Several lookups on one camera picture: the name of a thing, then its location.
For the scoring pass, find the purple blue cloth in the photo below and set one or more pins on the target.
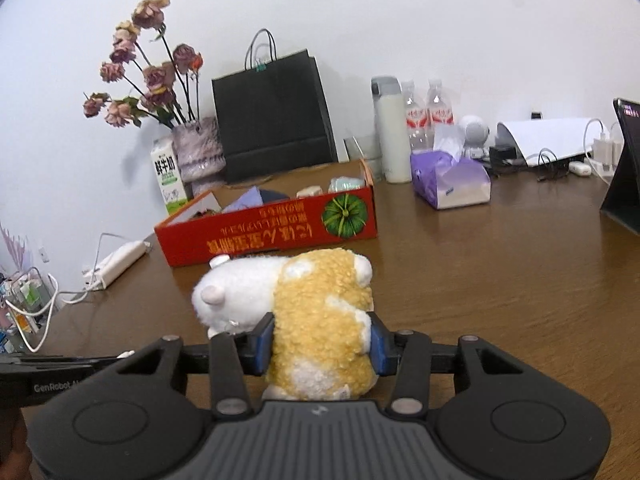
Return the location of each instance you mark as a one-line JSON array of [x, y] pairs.
[[247, 200]]

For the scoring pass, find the small white yellow packet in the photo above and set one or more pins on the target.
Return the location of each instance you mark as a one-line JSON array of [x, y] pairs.
[[308, 191]]

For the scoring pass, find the pale green plastic packet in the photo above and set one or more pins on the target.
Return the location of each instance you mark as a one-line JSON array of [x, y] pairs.
[[346, 184]]

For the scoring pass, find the person's left forearm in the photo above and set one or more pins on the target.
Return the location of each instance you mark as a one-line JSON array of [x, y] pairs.
[[12, 437]]

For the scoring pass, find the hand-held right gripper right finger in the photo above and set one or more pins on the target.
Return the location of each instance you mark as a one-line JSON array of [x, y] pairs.
[[381, 355]]

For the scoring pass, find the white yellow plush hamster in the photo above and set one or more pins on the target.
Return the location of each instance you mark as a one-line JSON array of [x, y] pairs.
[[320, 320]]

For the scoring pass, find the white thermos flask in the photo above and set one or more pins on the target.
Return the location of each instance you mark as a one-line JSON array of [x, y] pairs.
[[392, 135]]

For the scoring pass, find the white earbuds case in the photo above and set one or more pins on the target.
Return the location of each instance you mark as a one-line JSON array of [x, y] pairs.
[[580, 168]]

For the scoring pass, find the dark blue item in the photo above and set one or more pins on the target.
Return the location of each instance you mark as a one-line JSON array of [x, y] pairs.
[[276, 196]]

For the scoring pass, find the white security camera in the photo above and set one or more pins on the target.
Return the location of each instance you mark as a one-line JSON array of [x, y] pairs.
[[472, 132]]

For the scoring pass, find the white power strip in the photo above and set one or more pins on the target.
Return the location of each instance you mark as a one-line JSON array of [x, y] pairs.
[[117, 262]]

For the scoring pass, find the purple tissue pack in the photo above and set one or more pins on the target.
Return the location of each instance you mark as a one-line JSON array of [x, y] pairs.
[[450, 185]]

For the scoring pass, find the white charger plug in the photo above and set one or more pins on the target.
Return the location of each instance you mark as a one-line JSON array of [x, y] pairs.
[[601, 147]]

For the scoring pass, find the white green milk carton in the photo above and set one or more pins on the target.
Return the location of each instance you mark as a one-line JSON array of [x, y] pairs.
[[167, 180]]

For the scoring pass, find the dried pink flower bouquet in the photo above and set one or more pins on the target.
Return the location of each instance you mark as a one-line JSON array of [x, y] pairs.
[[155, 77]]

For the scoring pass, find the teal binder clip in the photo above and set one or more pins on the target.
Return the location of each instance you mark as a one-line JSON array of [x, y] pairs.
[[260, 66]]

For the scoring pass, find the clear glass cup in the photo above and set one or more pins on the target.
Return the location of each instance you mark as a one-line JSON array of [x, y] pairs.
[[364, 152]]

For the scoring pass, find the wooden desktop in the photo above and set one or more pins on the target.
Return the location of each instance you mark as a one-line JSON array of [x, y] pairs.
[[500, 285]]

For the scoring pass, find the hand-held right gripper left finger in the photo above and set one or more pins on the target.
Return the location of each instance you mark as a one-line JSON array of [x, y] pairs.
[[262, 350]]

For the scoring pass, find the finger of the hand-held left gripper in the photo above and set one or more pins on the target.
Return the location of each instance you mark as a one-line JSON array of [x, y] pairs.
[[60, 357]]

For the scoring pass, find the black tablet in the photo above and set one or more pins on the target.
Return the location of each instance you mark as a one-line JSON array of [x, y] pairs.
[[625, 180]]

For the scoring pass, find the clear water bottle red label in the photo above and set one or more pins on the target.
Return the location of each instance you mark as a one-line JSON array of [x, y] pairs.
[[416, 120], [441, 107]]

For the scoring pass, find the purple textured vase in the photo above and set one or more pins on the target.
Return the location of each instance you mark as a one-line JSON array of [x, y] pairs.
[[200, 150]]

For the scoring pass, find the red cardboard box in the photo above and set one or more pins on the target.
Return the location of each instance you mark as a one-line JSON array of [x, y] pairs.
[[260, 240]]

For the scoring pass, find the white curved paper sheet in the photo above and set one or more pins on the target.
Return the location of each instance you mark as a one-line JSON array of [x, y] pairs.
[[545, 135]]

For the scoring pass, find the white wall socket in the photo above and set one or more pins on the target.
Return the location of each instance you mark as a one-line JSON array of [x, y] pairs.
[[44, 254]]

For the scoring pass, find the pile of small packages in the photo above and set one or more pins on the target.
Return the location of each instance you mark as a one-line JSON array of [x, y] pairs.
[[20, 300]]

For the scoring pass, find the small black box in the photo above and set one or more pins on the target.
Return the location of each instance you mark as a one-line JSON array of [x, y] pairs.
[[502, 155]]

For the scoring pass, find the black paper bag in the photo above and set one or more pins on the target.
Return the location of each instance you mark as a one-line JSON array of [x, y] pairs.
[[272, 120]]

